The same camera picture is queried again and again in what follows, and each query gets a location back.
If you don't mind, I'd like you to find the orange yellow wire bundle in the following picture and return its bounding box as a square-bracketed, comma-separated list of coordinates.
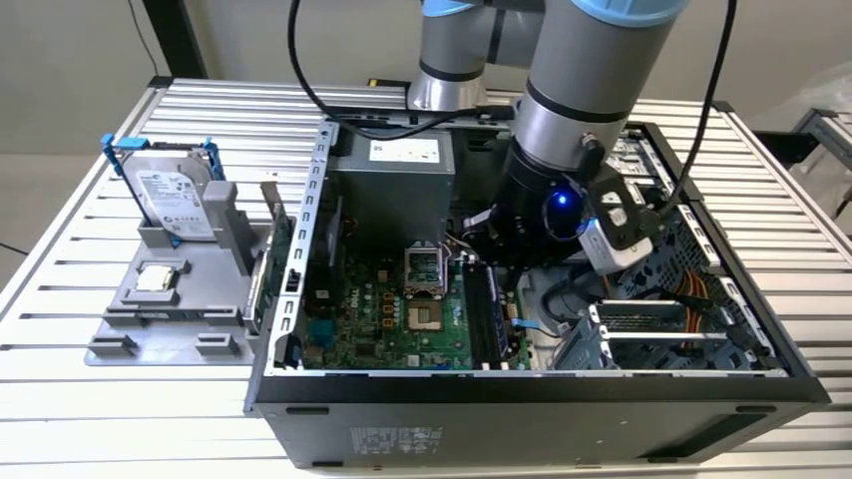
[671, 271, 711, 335]

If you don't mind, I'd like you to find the graphics card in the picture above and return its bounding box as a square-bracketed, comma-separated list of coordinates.
[243, 171, 299, 336]

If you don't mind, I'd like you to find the grey metal frame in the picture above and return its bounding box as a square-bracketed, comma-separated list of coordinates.
[789, 107, 852, 174]

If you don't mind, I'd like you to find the thin black cable blue plug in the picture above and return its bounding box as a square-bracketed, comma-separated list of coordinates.
[539, 0, 740, 241]

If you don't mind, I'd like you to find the grey metal drive cage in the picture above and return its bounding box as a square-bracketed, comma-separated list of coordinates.
[611, 127, 680, 211]

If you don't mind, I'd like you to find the black RAM slot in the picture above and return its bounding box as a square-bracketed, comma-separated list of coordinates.
[461, 258, 485, 371]
[471, 263, 493, 371]

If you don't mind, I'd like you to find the thick black cable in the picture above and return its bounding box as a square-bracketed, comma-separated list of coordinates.
[287, 0, 515, 142]

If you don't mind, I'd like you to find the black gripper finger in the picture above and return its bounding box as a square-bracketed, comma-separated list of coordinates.
[499, 262, 524, 303]

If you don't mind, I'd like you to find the silver wrist camera blue plug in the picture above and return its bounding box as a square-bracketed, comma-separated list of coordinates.
[576, 217, 655, 274]

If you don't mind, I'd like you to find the grey power supply unit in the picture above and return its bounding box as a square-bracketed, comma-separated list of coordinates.
[329, 127, 457, 250]

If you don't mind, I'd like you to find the grey parts rack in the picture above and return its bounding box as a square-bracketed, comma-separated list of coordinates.
[83, 179, 279, 368]

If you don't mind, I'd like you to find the silver CPU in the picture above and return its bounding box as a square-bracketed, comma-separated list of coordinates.
[136, 263, 179, 290]

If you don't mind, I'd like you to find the CPU socket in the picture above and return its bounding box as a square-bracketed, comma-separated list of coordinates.
[407, 297, 445, 333]

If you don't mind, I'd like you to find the black frame post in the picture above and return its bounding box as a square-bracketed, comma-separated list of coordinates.
[143, 0, 209, 81]

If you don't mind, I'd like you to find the black PC case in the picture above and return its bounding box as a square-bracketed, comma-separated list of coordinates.
[243, 102, 833, 470]

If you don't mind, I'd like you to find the green motherboard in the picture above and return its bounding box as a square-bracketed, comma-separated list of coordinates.
[299, 246, 537, 371]

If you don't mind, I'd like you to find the metal disk bay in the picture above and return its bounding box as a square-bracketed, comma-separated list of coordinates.
[551, 296, 733, 373]

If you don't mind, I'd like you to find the RAM stick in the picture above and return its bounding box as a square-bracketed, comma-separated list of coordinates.
[105, 308, 241, 323]
[483, 266, 511, 353]

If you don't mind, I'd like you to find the hard disk in blue carrier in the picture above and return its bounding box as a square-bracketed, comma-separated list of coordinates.
[103, 132, 228, 245]

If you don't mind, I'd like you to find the metal socket cover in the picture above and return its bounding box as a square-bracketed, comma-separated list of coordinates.
[404, 241, 445, 296]

